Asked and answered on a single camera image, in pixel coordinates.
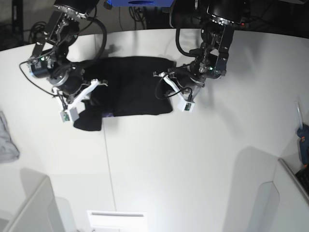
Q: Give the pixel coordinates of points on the blue glue gun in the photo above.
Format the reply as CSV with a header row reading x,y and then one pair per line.
x,y
303,135

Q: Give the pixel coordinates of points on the white partition panel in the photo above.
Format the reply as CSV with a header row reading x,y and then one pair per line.
x,y
39,211
281,205

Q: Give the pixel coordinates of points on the white slotted plate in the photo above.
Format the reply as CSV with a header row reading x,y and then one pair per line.
x,y
117,220

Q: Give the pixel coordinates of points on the wrist white camera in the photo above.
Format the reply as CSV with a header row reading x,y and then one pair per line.
x,y
69,115
185,106

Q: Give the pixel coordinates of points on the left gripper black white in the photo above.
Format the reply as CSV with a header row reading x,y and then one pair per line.
x,y
181,81

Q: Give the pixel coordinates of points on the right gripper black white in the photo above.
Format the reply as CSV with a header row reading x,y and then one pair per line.
x,y
70,87

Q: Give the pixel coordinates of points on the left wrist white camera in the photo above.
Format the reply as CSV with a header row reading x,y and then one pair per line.
x,y
185,106

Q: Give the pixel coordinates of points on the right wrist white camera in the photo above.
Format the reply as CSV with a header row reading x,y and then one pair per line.
x,y
69,115

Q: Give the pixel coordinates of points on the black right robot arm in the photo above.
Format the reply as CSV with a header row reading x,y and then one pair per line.
x,y
50,52

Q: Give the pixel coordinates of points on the blue box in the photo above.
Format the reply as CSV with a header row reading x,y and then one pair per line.
x,y
150,3

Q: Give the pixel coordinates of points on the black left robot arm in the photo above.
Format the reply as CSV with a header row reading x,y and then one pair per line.
x,y
217,20

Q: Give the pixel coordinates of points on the black keyboard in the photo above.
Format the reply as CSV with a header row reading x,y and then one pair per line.
x,y
303,178

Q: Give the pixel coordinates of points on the black T-shirt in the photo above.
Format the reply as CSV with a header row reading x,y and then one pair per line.
x,y
132,89

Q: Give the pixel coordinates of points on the white right partition panel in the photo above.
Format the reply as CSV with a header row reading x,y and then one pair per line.
x,y
281,205

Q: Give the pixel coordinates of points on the white left partition panel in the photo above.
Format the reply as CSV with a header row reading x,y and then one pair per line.
x,y
39,211

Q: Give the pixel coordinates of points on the grey cloth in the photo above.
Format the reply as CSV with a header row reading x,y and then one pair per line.
x,y
8,150

